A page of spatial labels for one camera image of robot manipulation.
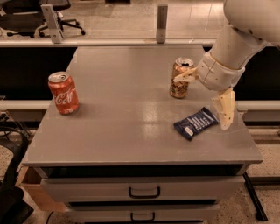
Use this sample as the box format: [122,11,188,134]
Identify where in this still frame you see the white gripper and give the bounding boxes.
[173,52,245,130]

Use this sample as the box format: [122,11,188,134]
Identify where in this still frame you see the blue rxbar blueberry bar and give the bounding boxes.
[173,107,219,141]

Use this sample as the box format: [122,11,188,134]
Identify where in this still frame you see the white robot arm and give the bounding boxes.
[174,0,280,130]

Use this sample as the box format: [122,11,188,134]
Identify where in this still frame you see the orange sparkling water can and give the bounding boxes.
[170,57,194,99]

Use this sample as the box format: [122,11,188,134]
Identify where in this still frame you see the red coke can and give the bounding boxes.
[48,72,79,115]

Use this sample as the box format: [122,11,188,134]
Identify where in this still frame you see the upper grey drawer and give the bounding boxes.
[41,176,244,203]

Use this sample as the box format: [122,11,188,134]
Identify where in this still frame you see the grey drawer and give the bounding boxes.
[67,204,220,223]
[41,176,244,203]

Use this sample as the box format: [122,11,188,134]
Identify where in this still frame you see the grey cabinet with drawers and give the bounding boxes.
[23,45,262,211]

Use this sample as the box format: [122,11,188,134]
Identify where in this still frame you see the black metal floor leg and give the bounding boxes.
[243,172,268,221]

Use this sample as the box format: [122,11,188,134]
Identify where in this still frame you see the lower grey drawer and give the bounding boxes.
[67,204,220,223]

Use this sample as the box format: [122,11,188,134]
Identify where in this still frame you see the cardboard box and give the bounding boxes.
[17,166,66,212]

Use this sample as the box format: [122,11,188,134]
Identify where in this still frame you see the black chair at left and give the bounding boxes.
[0,126,33,224]

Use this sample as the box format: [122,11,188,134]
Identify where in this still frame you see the black office chair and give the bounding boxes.
[0,0,86,39]

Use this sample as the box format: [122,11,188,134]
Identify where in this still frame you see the middle grey metal bracket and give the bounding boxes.
[156,4,168,44]

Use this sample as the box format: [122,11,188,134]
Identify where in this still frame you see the grey metal bracket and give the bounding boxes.
[156,4,168,44]
[41,4,63,44]

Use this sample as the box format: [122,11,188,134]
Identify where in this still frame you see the black upper drawer handle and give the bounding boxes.
[128,186,161,200]

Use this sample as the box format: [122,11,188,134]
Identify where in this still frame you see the black drawer handle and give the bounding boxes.
[129,213,156,222]
[128,186,161,200]

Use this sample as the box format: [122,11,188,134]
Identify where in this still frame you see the black lower drawer handle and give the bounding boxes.
[129,213,156,222]

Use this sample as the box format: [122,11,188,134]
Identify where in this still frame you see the left grey metal bracket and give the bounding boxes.
[41,4,63,44]

